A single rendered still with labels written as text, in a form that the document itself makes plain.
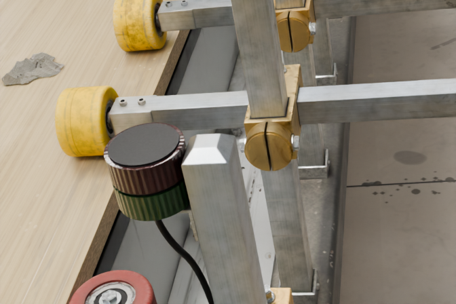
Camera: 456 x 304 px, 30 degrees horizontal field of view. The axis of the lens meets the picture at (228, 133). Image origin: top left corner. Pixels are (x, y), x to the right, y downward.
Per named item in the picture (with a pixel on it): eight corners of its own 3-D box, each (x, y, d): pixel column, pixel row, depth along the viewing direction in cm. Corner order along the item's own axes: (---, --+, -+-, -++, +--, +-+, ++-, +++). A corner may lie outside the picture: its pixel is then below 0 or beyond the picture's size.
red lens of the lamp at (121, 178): (196, 144, 65) (191, 120, 64) (181, 193, 60) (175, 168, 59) (122, 147, 66) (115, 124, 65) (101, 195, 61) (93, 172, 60)
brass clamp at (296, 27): (323, 4, 118) (319, -30, 115) (317, 51, 107) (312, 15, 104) (279, 7, 119) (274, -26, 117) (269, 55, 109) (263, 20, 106)
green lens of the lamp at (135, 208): (201, 169, 66) (197, 147, 65) (187, 220, 62) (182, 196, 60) (129, 173, 68) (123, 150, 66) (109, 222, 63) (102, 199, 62)
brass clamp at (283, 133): (310, 100, 98) (305, 62, 95) (300, 171, 87) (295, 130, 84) (258, 103, 99) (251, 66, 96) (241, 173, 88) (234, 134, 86)
